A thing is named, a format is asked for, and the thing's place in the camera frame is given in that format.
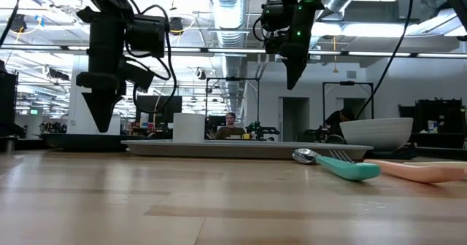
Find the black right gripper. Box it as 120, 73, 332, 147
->
264, 0, 325, 91

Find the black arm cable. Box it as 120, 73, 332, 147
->
123, 0, 179, 114
354, 0, 417, 121

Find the black rig frame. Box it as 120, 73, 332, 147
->
322, 80, 375, 129
204, 77, 261, 141

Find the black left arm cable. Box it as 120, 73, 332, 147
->
123, 0, 179, 114

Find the black monitor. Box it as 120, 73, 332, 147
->
135, 95, 183, 129

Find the orange-handled fork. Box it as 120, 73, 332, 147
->
327, 149, 466, 184

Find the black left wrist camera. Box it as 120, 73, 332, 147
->
126, 14, 169, 58

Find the white ribbed bowl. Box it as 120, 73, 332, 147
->
339, 117, 414, 152

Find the black cabinet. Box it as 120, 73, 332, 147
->
0, 61, 19, 139

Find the dark navy cloth napkin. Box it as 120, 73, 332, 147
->
364, 145, 420, 161

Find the teal-handled spoon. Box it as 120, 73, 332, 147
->
292, 147, 382, 182

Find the yellow hanging tag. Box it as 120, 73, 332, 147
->
331, 36, 339, 74

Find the grey plastic tray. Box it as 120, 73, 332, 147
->
120, 139, 374, 161

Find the black shelf unit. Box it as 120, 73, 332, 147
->
398, 98, 467, 149

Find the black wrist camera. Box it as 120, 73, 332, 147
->
260, 0, 291, 33
126, 14, 169, 58

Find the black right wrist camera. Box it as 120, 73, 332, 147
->
260, 0, 291, 33

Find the silver ventilation duct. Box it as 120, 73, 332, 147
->
208, 0, 252, 78

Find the white mug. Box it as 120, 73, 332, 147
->
172, 112, 207, 144

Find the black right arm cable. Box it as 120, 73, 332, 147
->
354, 0, 417, 121

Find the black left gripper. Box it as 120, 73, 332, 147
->
75, 6, 156, 134

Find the black ceiling camera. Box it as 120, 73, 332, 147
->
169, 16, 185, 36

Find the white pillar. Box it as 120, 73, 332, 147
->
67, 55, 122, 136

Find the person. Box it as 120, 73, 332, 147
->
215, 112, 247, 141
323, 108, 355, 141

